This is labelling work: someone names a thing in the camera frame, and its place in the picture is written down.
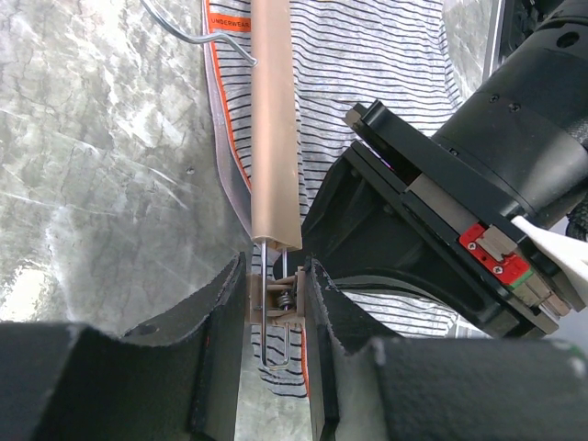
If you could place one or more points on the beige clip hanger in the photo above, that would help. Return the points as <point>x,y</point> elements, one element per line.
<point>275,201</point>

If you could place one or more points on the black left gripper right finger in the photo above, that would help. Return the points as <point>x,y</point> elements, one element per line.
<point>368,383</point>

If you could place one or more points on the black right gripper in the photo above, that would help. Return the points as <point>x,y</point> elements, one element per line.
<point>363,241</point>

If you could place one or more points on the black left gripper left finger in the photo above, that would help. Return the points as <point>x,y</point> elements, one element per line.
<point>175,376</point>

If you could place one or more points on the grey striped boxer underwear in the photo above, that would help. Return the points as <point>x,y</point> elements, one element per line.
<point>344,52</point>

